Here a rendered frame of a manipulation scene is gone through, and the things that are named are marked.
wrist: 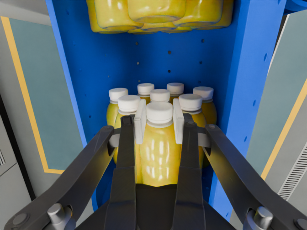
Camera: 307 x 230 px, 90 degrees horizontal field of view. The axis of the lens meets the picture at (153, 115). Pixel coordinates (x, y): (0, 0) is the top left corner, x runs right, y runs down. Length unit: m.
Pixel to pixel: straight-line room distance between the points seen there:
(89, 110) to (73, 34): 0.13
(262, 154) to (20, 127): 2.53
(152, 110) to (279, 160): 2.00
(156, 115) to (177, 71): 0.20
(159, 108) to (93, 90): 0.16
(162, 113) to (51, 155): 1.98
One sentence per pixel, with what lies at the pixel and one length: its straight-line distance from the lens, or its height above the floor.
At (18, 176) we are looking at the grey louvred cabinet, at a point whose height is 0.14.
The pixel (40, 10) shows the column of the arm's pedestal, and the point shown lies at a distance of 0.74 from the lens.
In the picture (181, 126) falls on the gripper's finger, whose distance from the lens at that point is 0.16.
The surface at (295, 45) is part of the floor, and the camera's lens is 1.70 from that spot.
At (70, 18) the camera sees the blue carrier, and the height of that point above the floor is 1.08.
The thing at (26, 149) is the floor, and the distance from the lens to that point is 2.25.
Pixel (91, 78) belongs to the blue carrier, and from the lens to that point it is 0.32.
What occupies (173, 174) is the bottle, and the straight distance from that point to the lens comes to 0.26.
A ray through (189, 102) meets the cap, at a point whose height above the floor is 1.11.
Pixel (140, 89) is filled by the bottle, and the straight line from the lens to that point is 0.35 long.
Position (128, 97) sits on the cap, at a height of 1.09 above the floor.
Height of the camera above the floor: 1.35
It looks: 66 degrees down
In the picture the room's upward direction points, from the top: 173 degrees counter-clockwise
